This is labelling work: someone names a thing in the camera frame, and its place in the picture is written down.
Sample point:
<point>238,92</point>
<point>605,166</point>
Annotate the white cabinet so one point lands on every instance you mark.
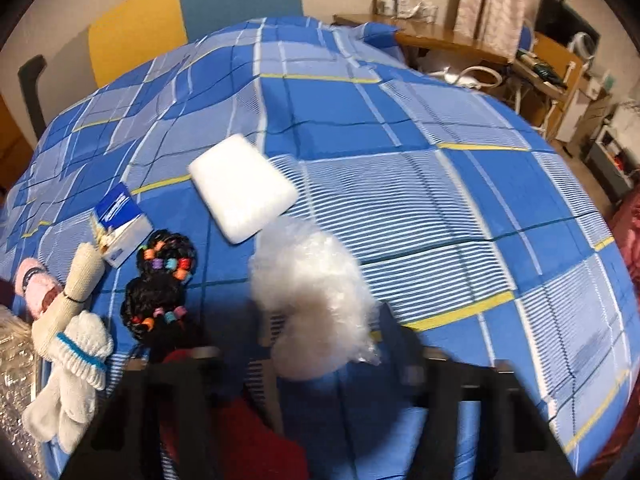
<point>617,150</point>

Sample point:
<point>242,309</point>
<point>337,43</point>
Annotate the gold box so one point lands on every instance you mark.
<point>15,385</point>

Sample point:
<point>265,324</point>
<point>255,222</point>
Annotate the orange wooden wardrobe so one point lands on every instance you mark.
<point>12,155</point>

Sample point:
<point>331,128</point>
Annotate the grey headboard panel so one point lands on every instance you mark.
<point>70,75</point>

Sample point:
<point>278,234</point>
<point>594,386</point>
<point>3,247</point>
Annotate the patterned curtain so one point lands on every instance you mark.
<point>492,0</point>

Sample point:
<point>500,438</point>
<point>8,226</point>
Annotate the wooden desk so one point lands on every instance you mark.
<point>450,40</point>

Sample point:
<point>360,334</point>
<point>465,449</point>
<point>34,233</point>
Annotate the blue plaid bed sheet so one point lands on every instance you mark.
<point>400,160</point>

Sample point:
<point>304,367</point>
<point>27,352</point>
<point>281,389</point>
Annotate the cream white socks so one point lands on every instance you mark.
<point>75,360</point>

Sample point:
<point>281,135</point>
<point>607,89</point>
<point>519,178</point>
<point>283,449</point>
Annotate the pile of bags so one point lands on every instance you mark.
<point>400,2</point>

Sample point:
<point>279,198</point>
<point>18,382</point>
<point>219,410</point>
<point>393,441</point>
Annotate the yellow headboard panel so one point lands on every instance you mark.
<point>135,30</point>

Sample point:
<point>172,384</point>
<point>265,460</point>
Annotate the red sock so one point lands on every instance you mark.
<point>250,452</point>

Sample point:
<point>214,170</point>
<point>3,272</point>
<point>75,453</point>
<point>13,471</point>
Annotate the blue plaid pillow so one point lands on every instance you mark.
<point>370,37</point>

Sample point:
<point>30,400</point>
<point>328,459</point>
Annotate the red cloth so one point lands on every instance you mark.
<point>627,235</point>

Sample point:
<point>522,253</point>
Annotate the wooden shelf unit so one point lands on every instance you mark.
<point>550,60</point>

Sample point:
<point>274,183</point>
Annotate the white foam block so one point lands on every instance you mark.
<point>240,185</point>

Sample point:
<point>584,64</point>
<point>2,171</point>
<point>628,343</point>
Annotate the black monitor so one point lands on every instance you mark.
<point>560,22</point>

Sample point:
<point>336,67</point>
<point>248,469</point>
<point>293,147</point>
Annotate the white box with blue label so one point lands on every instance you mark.
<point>122,225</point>

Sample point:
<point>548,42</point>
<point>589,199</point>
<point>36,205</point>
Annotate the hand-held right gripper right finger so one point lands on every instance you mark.
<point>396,340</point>

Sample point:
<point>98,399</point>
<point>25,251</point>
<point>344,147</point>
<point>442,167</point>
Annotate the beige cloth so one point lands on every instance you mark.
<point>75,285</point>

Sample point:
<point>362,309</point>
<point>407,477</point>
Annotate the pink fuzzy cloth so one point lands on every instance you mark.
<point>35,285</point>

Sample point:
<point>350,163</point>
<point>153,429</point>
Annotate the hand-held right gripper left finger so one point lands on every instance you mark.
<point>262,400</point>

